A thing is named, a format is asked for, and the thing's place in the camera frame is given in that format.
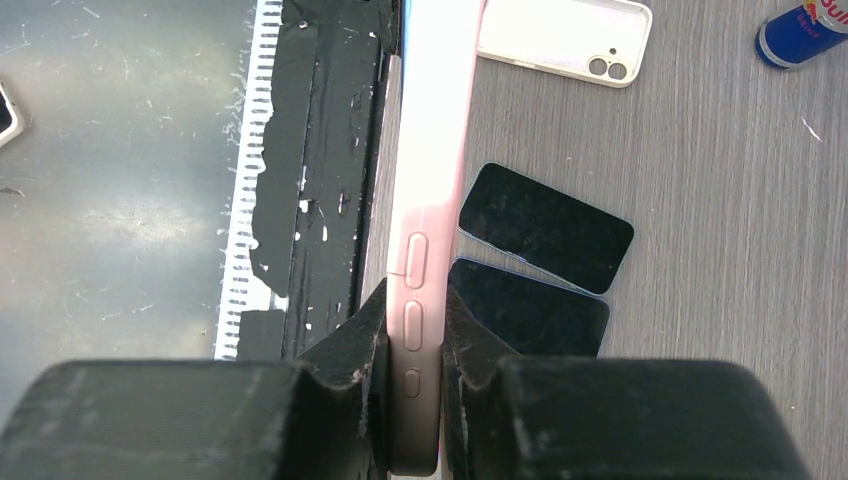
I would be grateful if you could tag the Red Bull can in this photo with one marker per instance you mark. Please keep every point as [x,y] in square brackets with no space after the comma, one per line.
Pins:
[800,32]

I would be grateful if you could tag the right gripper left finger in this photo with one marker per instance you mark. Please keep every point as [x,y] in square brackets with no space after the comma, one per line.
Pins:
[320,415]

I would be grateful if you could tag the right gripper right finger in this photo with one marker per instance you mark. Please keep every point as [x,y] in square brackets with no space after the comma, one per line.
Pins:
[513,416]

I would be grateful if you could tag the phone on metal sheet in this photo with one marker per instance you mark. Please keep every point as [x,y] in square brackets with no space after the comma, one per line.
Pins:
[12,120]

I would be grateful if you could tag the teal phone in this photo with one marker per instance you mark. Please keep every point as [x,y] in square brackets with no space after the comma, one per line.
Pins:
[550,230]

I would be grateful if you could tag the dark blue phone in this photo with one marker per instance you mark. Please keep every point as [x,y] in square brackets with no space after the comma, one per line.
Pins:
[404,13]

